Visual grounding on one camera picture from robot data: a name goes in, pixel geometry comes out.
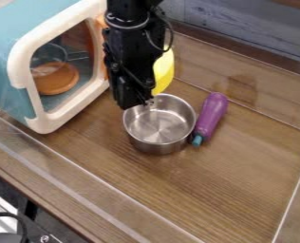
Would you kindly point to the purple toy eggplant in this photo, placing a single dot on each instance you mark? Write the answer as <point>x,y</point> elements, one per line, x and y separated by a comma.
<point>214,110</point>

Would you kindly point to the silver metal pot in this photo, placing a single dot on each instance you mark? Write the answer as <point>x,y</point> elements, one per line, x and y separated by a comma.
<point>159,127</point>

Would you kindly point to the blue white toy microwave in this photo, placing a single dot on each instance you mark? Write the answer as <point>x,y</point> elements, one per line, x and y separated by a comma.
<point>47,31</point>

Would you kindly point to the yellow toy banana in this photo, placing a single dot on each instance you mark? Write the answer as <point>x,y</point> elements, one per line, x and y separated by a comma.
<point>164,72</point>

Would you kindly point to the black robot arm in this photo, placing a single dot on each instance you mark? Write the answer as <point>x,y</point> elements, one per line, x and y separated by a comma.
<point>131,8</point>

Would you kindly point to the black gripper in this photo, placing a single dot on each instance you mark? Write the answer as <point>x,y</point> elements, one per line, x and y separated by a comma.
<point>135,46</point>

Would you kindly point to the orange plate in microwave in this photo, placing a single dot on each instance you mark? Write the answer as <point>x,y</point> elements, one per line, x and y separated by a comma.
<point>56,77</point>

